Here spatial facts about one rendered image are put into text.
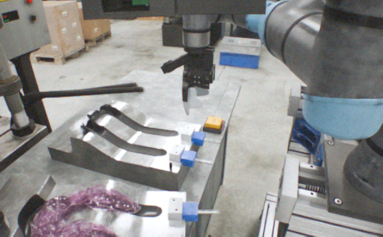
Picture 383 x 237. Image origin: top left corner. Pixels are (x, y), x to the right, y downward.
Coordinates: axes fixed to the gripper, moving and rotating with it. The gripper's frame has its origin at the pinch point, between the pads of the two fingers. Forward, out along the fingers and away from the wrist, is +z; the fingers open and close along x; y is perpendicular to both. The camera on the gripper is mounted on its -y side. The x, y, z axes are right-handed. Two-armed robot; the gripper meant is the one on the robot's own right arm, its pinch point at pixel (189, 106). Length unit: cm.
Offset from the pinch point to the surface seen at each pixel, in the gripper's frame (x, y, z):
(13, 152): -18, -69, 23
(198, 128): 5.8, 1.7, 12.0
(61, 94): 9, -63, 9
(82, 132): -14.6, -32.3, 7.6
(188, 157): -11.8, 3.4, 10.6
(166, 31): 376, -166, 72
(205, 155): 2.5, 5.4, 21.0
